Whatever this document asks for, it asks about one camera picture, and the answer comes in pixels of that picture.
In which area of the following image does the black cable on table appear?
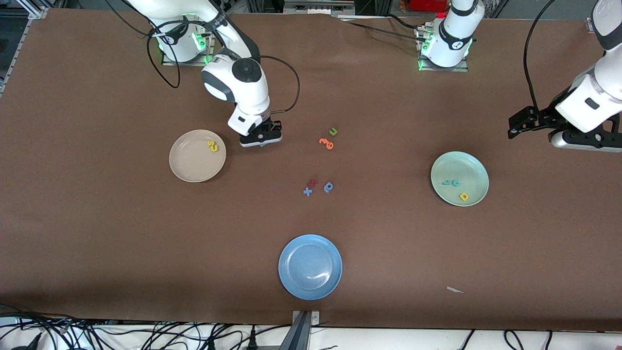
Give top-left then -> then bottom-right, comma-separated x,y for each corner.
335,14 -> 431,42

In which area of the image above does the aluminium profile bar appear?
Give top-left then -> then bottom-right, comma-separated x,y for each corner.
279,310 -> 321,350

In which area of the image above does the light green plate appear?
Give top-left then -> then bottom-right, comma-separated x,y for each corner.
431,151 -> 489,208

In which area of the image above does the blue plate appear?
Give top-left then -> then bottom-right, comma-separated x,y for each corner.
278,234 -> 343,301

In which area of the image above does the grey power strip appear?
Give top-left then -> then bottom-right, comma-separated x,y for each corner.
283,0 -> 356,16

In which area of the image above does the red box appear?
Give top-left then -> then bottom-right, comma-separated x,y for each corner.
410,0 -> 450,13

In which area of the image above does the black cable tangle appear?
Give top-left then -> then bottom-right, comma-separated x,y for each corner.
0,304 -> 292,350

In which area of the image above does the beige brown plate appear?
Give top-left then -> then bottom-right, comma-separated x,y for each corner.
169,129 -> 227,183

